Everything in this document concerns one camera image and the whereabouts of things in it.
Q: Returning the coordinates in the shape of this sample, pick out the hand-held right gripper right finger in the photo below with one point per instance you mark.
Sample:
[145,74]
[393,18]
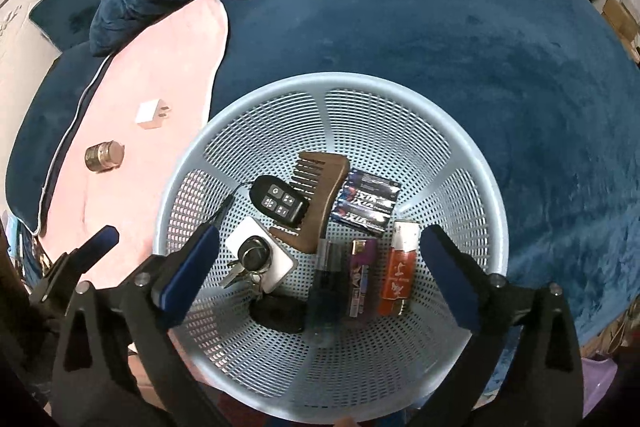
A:
[445,272]

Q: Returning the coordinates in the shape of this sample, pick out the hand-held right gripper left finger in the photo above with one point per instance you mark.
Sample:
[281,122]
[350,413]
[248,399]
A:
[192,272]

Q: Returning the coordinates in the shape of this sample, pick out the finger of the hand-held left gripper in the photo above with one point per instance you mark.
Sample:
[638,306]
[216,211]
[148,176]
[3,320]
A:
[102,238]

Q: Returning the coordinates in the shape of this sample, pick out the orange and white lighter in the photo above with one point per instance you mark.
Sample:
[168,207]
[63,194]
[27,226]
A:
[397,272]

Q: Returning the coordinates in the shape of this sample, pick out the key bunch with black pouch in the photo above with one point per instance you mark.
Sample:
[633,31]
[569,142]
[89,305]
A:
[252,254]

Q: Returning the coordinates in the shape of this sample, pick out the purple lighter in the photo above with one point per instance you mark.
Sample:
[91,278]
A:
[360,279]

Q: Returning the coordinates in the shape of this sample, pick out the white square box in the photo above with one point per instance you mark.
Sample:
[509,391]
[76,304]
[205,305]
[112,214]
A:
[281,268]

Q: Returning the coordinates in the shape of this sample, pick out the blue battery pack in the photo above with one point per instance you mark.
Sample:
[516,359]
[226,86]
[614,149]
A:
[365,202]

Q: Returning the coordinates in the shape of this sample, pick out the black remote key fob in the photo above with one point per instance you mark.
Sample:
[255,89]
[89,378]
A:
[277,202]

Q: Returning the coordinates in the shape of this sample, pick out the dark translucent lighter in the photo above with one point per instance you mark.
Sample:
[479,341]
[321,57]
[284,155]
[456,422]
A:
[327,292]

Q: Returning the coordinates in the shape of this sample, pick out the light blue mesh basket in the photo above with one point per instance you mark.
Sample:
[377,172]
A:
[400,132]

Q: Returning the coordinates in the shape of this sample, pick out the brown wooden comb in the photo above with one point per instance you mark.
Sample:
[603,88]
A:
[327,174]

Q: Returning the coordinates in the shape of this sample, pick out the green and gold jar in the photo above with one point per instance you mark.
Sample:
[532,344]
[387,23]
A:
[103,157]

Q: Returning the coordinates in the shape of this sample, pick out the navy cushion with white piping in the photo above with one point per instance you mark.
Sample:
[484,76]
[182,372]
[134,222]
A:
[50,132]

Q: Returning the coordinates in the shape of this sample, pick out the pink towel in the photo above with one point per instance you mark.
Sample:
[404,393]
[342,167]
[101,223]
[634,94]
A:
[165,57]

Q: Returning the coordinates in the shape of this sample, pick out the purple plastic tub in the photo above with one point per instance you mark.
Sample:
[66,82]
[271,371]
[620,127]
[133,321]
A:
[602,382]

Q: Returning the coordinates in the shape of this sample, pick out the navy pillow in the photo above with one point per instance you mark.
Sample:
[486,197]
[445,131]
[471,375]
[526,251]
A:
[65,17]

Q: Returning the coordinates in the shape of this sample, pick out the blue plush blanket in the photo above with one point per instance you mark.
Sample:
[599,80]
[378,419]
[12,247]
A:
[450,37]

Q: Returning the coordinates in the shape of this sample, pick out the cardboard box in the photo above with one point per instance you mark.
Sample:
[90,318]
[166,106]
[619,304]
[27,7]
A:
[617,14]

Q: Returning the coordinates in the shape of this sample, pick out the white wall charger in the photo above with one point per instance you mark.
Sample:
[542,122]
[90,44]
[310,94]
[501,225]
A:
[151,114]

